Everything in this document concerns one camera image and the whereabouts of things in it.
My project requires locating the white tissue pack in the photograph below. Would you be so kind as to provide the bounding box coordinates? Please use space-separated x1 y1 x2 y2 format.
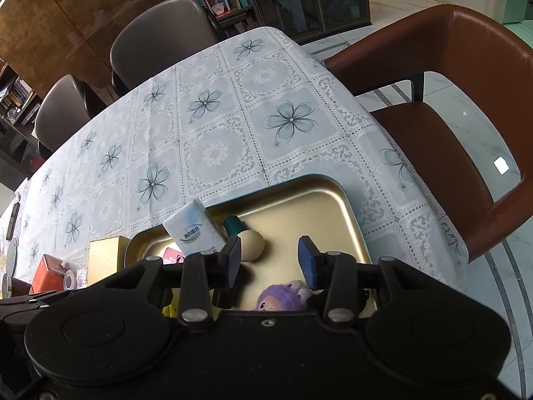
162 199 228 258

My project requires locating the grey upholstered chair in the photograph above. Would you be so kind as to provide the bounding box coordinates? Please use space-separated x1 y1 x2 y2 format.
109 0 222 93
34 74 108 151

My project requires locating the black smartphone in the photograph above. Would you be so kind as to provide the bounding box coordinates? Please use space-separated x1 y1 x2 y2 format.
7 202 21 241

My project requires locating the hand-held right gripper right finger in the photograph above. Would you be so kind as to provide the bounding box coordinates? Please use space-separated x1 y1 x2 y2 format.
297 236 434 326

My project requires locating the gold tray with teal rim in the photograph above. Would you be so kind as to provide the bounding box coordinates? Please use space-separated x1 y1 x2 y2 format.
124 175 377 315

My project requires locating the orange box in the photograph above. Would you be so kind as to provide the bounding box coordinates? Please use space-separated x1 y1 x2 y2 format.
32 253 70 295

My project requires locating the dark glass-door cabinet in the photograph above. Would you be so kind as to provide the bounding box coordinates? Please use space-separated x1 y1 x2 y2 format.
246 0 372 45

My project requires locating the purple plush toy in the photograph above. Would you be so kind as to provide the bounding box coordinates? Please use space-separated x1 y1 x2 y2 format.
254 280 312 313

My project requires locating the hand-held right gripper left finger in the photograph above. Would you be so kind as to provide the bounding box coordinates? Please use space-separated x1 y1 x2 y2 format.
102 237 243 326

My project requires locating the floral lace tablecloth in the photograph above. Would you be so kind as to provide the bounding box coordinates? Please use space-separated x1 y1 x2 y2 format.
0 26 471 297

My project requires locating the brown leather armchair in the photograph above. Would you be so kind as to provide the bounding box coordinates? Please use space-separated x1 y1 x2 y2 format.
322 4 533 264

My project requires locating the gold box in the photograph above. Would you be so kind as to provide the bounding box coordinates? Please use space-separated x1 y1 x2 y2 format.
89 235 131 289

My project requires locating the pink flat pouch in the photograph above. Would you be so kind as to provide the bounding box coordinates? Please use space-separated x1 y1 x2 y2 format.
162 246 186 266

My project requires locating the beige sponge with teal handle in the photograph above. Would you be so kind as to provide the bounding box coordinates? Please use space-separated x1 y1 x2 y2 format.
222 214 266 262

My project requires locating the round grey perforated disc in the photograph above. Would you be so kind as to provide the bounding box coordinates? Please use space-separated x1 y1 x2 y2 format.
5 237 20 276

